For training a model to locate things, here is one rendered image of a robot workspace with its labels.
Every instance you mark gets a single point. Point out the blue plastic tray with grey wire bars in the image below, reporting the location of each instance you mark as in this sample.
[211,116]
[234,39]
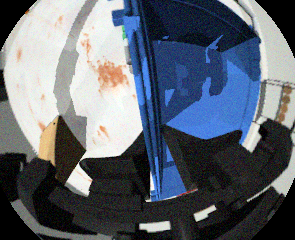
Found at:
[196,68]

